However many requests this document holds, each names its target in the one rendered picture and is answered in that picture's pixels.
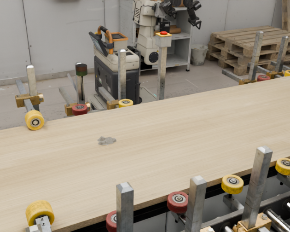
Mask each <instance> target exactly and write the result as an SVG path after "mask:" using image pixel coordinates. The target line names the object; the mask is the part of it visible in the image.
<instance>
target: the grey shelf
mask: <svg viewBox="0 0 290 232"><path fill-rule="evenodd" d="M132 7H133V0H120V33H122V34H123V35H125V36H126V37H128V43H127V46H134V47H136V48H137V41H138V38H136V28H139V27H140V25H139V24H137V23H135V22H134V21H133V16H134V10H132ZM174 9H175V11H177V15H176V19H174V18H173V17H172V16H171V17H170V16H169V15H168V14H166V15H167V16H168V17H167V18H164V19H167V20H169V21H171V22H172V23H170V25H176V26H177V28H181V33H178V34H171V35H172V40H171V47H167V58H166V68H167V67H174V66H180V65H187V69H186V71H190V70H189V67H190V57H191V43H192V33H193V26H192V25H191V24H190V23H189V22H188V18H189V14H188V12H187V7H185V6H184V7H174ZM175 11H172V13H173V12H175ZM153 69H158V64H157V65H152V70H153ZM148 70H150V69H148ZM141 71H144V70H141Z"/></svg>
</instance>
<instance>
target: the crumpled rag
mask: <svg viewBox="0 0 290 232"><path fill-rule="evenodd" d="M97 141H98V145H108V144H113V143H114V142H116V138H112V137H107V138H105V137H103V136H101V137H100V138H99V139H97Z"/></svg>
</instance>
